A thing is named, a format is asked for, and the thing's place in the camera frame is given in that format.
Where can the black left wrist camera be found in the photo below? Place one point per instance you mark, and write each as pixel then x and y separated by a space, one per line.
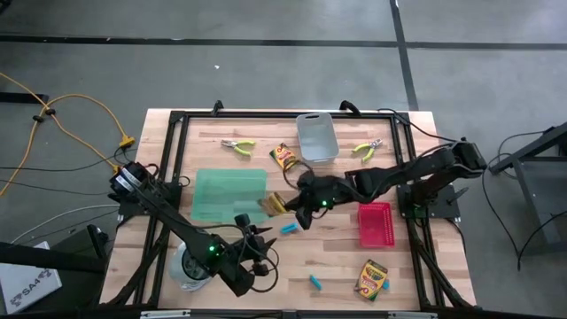
pixel 243 220

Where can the yellow crayon box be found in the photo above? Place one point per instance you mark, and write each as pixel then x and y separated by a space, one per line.
pixel 274 204
pixel 371 279
pixel 283 156

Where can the grey plastic bin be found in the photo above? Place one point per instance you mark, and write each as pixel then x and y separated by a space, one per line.
pixel 316 137

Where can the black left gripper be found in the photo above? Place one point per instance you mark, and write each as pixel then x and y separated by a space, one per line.
pixel 253 246

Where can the white printed cardboard box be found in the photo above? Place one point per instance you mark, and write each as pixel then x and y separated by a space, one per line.
pixel 26 283

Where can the black floor stand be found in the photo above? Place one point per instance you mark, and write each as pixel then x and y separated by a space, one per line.
pixel 44 259

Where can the metal bowl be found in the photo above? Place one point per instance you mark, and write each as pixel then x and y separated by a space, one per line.
pixel 186 274

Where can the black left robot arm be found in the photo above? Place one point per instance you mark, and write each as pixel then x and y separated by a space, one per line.
pixel 177 221

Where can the blue eraser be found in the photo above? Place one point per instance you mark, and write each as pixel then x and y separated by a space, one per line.
pixel 289 228
pixel 315 282

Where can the black metal table frame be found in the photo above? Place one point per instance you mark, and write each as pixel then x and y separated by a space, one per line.
pixel 288 114

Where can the black flat floor bar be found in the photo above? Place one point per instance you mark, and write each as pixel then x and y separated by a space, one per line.
pixel 22 97

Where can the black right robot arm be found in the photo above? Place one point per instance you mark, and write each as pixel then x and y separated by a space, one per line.
pixel 398 173

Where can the red plastic mesh basket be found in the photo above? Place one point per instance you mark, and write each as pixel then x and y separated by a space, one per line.
pixel 376 223

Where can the black frame clamp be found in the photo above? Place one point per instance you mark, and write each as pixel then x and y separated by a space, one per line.
pixel 350 106
pixel 217 108

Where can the grey metal bracket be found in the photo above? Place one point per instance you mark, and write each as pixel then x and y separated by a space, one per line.
pixel 412 315
pixel 166 314

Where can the teal translucent plastic tray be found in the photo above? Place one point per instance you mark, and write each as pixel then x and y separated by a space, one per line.
pixel 226 195

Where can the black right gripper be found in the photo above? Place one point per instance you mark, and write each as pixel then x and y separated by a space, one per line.
pixel 325 190

